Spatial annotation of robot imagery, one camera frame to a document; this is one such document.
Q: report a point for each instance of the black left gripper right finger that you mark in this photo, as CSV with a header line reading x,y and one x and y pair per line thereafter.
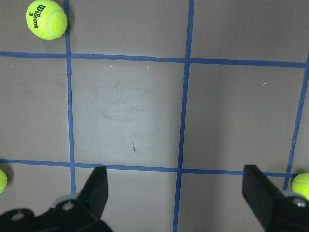
x,y
262,196

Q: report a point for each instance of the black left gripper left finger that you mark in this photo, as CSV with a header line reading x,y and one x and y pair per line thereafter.
x,y
94,194

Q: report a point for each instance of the tennis ball near left arm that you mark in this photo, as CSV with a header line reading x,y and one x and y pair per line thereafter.
x,y
3,180

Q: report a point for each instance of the middle tennis ball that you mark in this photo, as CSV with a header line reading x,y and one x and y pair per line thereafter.
x,y
300,185

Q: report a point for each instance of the Wilson 3 tennis ball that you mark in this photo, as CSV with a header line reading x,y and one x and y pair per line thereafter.
x,y
46,19

